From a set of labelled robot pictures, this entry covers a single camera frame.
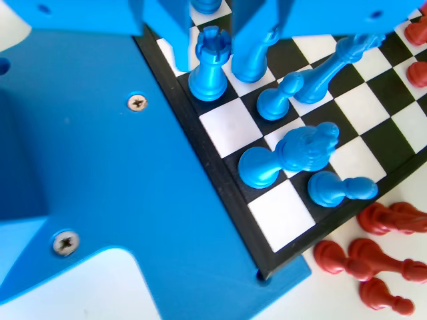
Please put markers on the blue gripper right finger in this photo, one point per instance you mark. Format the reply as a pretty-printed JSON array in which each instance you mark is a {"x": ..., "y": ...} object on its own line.
[{"x": 333, "y": 15}]

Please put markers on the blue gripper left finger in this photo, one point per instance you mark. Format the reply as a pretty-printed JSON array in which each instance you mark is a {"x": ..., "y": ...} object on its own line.
[{"x": 83, "y": 15}]

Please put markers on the blue chess queen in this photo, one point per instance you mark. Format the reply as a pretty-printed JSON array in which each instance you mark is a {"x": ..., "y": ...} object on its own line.
[{"x": 313, "y": 86}]

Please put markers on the red chess pawn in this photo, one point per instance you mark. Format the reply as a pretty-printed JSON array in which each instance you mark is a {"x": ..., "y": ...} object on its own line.
[
  {"x": 375, "y": 295},
  {"x": 417, "y": 33},
  {"x": 328, "y": 256},
  {"x": 417, "y": 75}
]

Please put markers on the blue chess pawn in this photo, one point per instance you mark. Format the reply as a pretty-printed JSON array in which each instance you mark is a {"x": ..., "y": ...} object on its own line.
[
  {"x": 325, "y": 191},
  {"x": 272, "y": 105},
  {"x": 329, "y": 131}
]

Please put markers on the blue chess bishop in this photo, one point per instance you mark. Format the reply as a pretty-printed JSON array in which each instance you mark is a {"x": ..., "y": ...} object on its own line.
[{"x": 207, "y": 6}]

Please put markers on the blue plastic chess rook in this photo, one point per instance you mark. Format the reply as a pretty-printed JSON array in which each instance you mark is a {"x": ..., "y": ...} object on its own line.
[{"x": 258, "y": 168}]

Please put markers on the red chess piece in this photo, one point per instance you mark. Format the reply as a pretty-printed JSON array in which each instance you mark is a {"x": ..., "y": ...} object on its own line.
[
  {"x": 373, "y": 218},
  {"x": 367, "y": 260},
  {"x": 408, "y": 208}
]

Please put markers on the silver cross-head screw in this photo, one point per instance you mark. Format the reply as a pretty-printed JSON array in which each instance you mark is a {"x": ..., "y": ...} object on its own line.
[
  {"x": 66, "y": 243},
  {"x": 137, "y": 103}
]

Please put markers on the black and white chessboard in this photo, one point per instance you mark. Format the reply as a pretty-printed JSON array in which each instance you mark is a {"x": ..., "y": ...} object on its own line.
[{"x": 230, "y": 126}]

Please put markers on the blue base plate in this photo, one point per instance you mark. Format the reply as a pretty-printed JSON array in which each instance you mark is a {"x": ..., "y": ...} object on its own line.
[{"x": 116, "y": 183}]

